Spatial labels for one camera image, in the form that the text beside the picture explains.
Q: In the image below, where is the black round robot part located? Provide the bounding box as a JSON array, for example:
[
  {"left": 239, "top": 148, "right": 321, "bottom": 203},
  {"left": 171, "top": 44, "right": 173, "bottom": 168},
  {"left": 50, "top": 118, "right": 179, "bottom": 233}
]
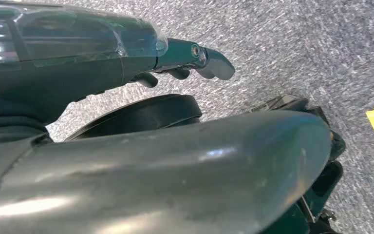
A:
[{"left": 63, "top": 94, "right": 203, "bottom": 142}]

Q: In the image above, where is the black robot foot mechanism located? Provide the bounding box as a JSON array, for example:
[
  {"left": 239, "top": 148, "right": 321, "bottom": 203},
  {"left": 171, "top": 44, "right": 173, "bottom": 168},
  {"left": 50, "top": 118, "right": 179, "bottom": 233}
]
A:
[{"left": 248, "top": 94, "right": 347, "bottom": 234}]

